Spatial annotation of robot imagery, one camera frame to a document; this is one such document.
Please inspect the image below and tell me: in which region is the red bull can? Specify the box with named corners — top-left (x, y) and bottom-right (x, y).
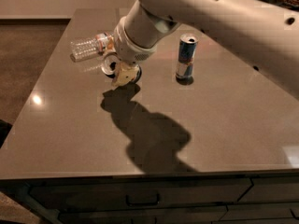
top-left (176, 34), bottom-right (198, 80)

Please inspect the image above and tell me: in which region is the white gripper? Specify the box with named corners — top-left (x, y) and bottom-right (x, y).
top-left (104, 17), bottom-right (157, 87)

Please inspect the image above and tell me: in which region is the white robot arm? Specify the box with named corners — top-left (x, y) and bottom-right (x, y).
top-left (114, 0), bottom-right (299, 97)

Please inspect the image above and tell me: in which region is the clear plastic water bottle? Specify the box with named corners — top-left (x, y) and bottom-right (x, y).
top-left (70, 33), bottom-right (113, 62)

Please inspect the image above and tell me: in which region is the dark lower drawer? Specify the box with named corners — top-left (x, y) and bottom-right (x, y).
top-left (59, 206), bottom-right (227, 224)

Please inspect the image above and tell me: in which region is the dark right drawer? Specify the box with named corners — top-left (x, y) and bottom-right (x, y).
top-left (239, 177), bottom-right (299, 203)

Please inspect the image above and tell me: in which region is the dark drawer with handle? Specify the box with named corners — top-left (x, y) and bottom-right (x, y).
top-left (30, 178), bottom-right (251, 211)

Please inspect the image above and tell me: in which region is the blue pepsi can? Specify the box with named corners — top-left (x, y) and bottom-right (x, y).
top-left (101, 52), bottom-right (142, 83)

